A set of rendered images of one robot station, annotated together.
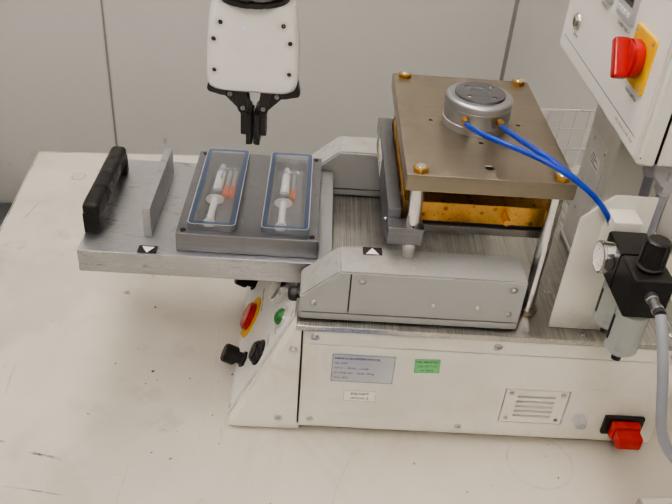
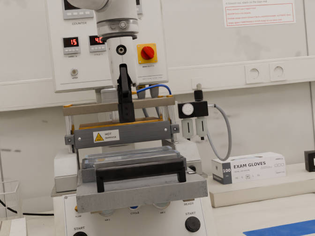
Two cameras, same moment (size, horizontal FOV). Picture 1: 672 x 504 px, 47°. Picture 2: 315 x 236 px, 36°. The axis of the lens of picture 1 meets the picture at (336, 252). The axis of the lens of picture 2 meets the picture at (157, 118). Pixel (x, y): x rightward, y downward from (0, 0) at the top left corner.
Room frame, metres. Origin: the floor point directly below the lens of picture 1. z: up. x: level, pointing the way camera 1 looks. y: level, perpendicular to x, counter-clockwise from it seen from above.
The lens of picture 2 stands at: (0.87, 1.09, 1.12)
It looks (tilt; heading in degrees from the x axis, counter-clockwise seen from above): 3 degrees down; 264
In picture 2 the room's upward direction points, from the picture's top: 6 degrees counter-clockwise
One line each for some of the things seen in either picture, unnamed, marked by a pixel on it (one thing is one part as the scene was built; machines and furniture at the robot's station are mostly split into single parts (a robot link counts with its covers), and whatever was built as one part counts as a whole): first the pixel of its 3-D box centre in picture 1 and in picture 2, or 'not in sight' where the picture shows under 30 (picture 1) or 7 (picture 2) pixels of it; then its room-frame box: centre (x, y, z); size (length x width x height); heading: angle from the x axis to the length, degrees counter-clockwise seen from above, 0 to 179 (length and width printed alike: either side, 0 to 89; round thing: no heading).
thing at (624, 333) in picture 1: (622, 285); (192, 115); (0.63, -0.29, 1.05); 0.15 x 0.05 x 0.15; 3
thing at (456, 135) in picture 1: (499, 151); (124, 111); (0.83, -0.18, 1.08); 0.31 x 0.24 x 0.13; 3
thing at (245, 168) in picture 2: not in sight; (248, 167); (0.40, -0.55, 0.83); 0.23 x 0.12 x 0.07; 5
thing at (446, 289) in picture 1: (404, 287); (180, 154); (0.70, -0.08, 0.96); 0.26 x 0.05 x 0.07; 93
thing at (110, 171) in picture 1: (106, 186); (140, 174); (0.83, 0.29, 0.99); 0.15 x 0.02 x 0.04; 3
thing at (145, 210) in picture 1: (217, 206); (133, 173); (0.83, 0.16, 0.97); 0.30 x 0.22 x 0.08; 93
